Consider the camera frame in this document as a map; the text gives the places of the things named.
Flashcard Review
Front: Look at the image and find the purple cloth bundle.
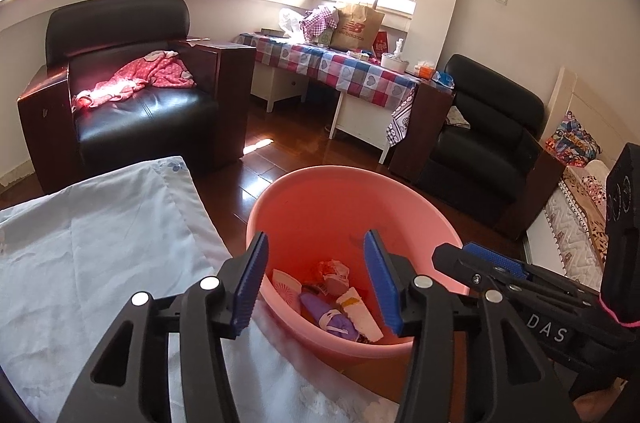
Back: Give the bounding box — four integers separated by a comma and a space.
299, 292, 359, 343

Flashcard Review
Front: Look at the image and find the white tissue container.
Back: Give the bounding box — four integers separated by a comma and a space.
381, 38, 409, 72

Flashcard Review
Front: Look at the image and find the pink plastic bucket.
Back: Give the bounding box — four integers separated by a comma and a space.
246, 167, 471, 367

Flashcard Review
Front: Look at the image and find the white desk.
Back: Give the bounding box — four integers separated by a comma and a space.
250, 63, 396, 164

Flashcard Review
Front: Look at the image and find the white plastic bag on desk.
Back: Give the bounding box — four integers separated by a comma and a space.
279, 8, 307, 39

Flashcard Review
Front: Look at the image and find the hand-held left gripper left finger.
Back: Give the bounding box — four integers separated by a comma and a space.
56, 230, 271, 423

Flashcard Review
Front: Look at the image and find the white quilted mattress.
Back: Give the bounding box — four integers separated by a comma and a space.
522, 180, 606, 280

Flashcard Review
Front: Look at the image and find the pink spotted garment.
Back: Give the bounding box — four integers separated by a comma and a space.
72, 50, 196, 112

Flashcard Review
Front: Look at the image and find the light blue blanket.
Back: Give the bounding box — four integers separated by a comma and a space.
0, 155, 401, 423

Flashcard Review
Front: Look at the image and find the person's right hand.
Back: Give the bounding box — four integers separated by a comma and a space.
574, 380, 632, 423

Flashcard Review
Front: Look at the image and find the checkered tablecloth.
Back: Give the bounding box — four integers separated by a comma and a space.
234, 32, 421, 146

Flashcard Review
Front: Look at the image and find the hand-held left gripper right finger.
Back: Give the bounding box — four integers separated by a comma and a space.
363, 229, 574, 423

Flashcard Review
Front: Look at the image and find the black leather armchair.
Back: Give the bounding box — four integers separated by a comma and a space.
17, 0, 257, 194

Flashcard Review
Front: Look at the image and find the colourful cartoon pillow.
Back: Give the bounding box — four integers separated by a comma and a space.
544, 110, 601, 166

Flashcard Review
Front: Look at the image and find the purple checked cloth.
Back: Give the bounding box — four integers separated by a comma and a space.
302, 5, 341, 44

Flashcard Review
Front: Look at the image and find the white bed headboard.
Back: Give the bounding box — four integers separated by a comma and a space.
540, 67, 627, 164

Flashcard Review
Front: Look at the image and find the pink cord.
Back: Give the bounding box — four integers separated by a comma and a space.
597, 295, 640, 330

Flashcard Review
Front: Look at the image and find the black armchair with wooden sides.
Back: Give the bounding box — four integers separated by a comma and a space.
389, 54, 566, 240

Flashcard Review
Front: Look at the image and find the pink white paper box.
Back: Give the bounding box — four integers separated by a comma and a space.
271, 269, 304, 307

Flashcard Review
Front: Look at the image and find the brown paper bag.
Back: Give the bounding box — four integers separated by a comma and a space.
332, 2, 386, 52

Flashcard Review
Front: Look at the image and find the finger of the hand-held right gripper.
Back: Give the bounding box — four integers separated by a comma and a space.
431, 243, 551, 300
462, 242, 601, 305

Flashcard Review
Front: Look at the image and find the white orange plastic bag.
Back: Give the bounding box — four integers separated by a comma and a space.
312, 259, 351, 299

